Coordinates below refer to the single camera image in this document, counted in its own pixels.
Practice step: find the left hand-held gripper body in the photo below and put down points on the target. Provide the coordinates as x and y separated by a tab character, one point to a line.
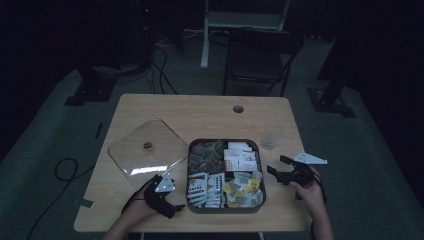
156	196

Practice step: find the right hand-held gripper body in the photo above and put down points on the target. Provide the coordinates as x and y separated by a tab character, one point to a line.
300	176

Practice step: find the clear square lid gold knob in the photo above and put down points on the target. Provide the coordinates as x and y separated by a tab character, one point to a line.
133	160

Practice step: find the dark square compartment box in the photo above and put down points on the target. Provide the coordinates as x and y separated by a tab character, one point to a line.
226	210

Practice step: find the person's left hand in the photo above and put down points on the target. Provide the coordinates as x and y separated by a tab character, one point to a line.
136	208

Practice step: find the person's right hand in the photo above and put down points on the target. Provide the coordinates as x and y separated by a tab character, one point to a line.
313	200

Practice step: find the clear plastic cup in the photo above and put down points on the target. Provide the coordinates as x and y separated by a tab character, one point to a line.
271	140

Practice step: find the row of white black-print packets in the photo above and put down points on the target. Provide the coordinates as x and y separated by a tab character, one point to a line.
205	190

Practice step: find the pile of yellow-label tea bags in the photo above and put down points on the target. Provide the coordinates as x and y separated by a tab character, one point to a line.
243	190

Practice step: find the pile of white red-print packets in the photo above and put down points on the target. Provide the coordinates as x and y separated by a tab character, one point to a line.
240	156

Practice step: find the pile of dark mesh tea bags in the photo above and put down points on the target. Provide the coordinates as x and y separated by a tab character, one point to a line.
206	156

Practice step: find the grey tape piece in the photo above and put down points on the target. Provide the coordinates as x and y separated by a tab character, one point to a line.
86	202

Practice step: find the black stand base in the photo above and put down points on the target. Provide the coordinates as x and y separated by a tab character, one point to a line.
328	103
90	91

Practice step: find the short black floor strip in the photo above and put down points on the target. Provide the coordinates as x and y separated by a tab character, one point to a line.
98	130

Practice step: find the black folding chair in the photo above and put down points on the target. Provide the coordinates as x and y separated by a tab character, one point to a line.
263	60

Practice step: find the dark equipment rack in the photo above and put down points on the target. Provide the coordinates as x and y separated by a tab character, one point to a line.
141	30

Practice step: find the white metal desk frame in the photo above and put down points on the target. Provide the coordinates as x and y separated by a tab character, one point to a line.
243	20

